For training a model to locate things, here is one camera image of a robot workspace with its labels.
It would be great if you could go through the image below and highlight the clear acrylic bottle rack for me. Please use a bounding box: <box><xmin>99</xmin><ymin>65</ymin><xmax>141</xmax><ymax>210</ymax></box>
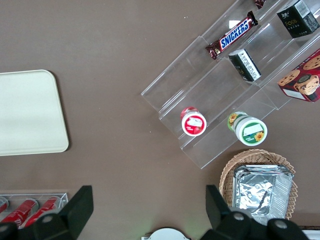
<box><xmin>0</xmin><ymin>191</ymin><xmax>69</xmax><ymax>228</ymax></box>

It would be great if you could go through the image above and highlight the aluminium foil container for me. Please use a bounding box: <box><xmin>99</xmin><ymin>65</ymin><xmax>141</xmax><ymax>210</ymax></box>
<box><xmin>232</xmin><ymin>163</ymin><xmax>294</xmax><ymax>226</ymax></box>

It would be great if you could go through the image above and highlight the light wicker basket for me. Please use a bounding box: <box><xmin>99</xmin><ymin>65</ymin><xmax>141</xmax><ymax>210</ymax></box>
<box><xmin>219</xmin><ymin>149</ymin><xmax>299</xmax><ymax>221</ymax></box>

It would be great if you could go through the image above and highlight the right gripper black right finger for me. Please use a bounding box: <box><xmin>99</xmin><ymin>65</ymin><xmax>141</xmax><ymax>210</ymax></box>
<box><xmin>201</xmin><ymin>184</ymin><xmax>307</xmax><ymax>240</ymax></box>

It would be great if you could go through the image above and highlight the cream rectangular plastic tray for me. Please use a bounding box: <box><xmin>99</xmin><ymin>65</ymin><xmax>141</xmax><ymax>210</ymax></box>
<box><xmin>0</xmin><ymin>69</ymin><xmax>70</xmax><ymax>157</ymax></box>

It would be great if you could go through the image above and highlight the red cola bottle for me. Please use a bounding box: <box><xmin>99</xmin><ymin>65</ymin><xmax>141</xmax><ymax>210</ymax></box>
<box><xmin>24</xmin><ymin>196</ymin><xmax>61</xmax><ymax>227</ymax></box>
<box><xmin>1</xmin><ymin>198</ymin><xmax>39</xmax><ymax>227</ymax></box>

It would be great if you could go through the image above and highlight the red lidded yogurt cup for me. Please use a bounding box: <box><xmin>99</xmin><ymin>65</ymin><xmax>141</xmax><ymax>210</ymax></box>
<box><xmin>180</xmin><ymin>106</ymin><xmax>208</xmax><ymax>137</ymax></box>

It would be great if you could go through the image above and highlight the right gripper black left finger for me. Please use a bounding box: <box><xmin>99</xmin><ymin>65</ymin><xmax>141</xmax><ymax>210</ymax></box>
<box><xmin>0</xmin><ymin>185</ymin><xmax>94</xmax><ymax>240</ymax></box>

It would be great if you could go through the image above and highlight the Snickers chocolate bar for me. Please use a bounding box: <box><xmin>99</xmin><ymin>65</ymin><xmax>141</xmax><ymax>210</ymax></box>
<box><xmin>205</xmin><ymin>10</ymin><xmax>259</xmax><ymax>61</ymax></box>
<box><xmin>253</xmin><ymin>0</ymin><xmax>269</xmax><ymax>10</ymax></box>

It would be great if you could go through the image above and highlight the clear acrylic stepped shelf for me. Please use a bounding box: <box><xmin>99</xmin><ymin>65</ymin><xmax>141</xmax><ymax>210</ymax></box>
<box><xmin>140</xmin><ymin>0</ymin><xmax>320</xmax><ymax>170</ymax></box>

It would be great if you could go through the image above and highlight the red chocolate chip cookie box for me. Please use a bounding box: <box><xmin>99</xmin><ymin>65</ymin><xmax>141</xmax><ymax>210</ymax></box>
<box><xmin>277</xmin><ymin>48</ymin><xmax>320</xmax><ymax>104</ymax></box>

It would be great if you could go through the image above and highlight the green lidded sunflower cup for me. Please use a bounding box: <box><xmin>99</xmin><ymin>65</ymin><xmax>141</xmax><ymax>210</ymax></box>
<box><xmin>226</xmin><ymin>111</ymin><xmax>268</xmax><ymax>147</ymax></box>

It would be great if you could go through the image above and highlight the black box with gold print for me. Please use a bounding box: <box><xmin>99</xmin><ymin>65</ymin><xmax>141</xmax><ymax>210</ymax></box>
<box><xmin>276</xmin><ymin>0</ymin><xmax>320</xmax><ymax>39</ymax></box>

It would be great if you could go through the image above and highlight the black box with white label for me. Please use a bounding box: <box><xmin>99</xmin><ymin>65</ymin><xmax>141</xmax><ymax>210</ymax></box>
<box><xmin>228</xmin><ymin>48</ymin><xmax>262</xmax><ymax>83</ymax></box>

